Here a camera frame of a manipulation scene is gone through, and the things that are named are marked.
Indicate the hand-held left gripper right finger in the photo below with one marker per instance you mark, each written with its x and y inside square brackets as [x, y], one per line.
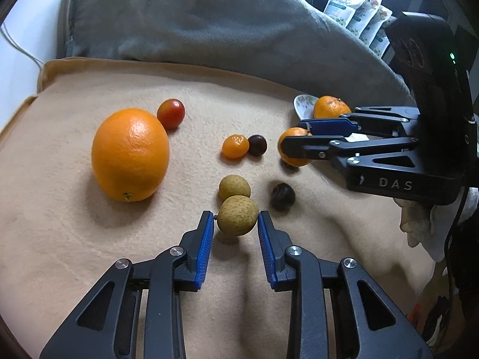
[267, 254]

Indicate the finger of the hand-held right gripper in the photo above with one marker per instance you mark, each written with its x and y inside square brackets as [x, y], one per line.
[329, 126]
[310, 149]

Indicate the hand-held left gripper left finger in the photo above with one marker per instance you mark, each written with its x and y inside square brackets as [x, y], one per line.
[204, 254]

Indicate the mandarin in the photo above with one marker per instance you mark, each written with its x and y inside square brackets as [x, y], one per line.
[295, 132]
[329, 107]

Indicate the floral white plate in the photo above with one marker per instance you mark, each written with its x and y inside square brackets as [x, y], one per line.
[303, 106]

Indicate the tan longan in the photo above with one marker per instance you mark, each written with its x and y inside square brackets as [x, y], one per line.
[237, 215]
[234, 188]

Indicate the small orange kumquat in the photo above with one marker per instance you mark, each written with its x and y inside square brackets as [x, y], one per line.
[235, 146]

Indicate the large orange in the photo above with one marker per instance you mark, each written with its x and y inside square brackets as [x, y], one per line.
[129, 153]

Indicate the red cherry tomato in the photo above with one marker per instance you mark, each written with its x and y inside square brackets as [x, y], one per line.
[171, 113]

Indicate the beige blanket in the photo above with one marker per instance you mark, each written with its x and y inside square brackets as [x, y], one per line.
[93, 250]

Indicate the white fluffy cloth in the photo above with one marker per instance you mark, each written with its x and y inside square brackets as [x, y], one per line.
[430, 228]

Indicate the grey blanket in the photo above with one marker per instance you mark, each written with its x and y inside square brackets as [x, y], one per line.
[209, 26]

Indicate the orange and black item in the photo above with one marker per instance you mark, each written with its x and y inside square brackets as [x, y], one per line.
[436, 318]

